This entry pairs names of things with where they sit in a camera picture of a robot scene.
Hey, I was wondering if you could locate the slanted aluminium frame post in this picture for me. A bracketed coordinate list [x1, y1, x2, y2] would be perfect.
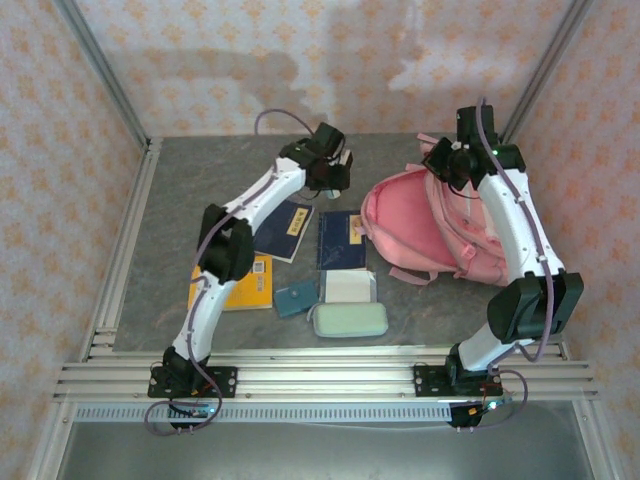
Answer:
[52, 0, 152, 151]
[498, 0, 597, 150]

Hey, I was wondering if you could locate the aluminium side rail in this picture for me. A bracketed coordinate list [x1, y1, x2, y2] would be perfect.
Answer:
[82, 137, 164, 359]

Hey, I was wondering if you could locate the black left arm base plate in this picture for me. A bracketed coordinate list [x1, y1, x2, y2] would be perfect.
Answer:
[147, 364, 239, 401]

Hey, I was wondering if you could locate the pink student backpack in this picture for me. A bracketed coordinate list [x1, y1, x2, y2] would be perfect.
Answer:
[360, 131, 516, 288]

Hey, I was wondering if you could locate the teal snap wallet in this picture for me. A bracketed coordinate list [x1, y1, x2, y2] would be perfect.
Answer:
[273, 279, 319, 320]

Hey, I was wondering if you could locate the white notebook with grey edges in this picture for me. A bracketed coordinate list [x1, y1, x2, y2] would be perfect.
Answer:
[318, 269, 379, 305]

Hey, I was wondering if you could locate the grey slotted cable duct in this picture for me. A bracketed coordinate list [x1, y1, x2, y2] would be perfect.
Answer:
[74, 403, 454, 424]

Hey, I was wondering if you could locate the thick dark blue book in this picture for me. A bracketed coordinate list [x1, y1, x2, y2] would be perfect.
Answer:
[252, 199, 316, 265]

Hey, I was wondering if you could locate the wide aluminium mounting rail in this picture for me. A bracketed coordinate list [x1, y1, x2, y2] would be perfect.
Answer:
[52, 362, 601, 404]

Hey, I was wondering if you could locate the slim aluminium extrusion bar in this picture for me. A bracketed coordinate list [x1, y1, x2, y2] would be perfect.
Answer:
[79, 347, 571, 364]

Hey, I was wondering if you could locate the pale green pencil case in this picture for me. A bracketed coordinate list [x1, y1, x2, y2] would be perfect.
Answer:
[308, 301, 390, 339]

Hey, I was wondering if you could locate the grey metal panel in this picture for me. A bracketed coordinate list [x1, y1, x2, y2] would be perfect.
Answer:
[54, 419, 599, 480]

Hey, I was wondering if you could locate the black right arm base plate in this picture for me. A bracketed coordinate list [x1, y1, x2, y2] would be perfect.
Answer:
[413, 363, 504, 399]

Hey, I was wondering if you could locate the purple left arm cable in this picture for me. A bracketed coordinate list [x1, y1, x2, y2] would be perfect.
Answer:
[143, 108, 324, 437]

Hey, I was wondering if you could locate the aluminium frame leg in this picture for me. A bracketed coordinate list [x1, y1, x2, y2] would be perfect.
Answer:
[572, 399, 619, 480]
[27, 402, 76, 480]

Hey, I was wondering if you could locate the thin dark blue notebook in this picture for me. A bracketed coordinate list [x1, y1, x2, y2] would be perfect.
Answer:
[317, 209, 370, 272]

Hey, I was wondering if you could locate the yellow paperback book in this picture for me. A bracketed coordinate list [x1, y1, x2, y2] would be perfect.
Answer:
[187, 254, 275, 312]

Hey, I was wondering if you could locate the small circuit board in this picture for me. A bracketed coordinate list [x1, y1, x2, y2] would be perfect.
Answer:
[449, 397, 515, 432]
[167, 402, 222, 432]

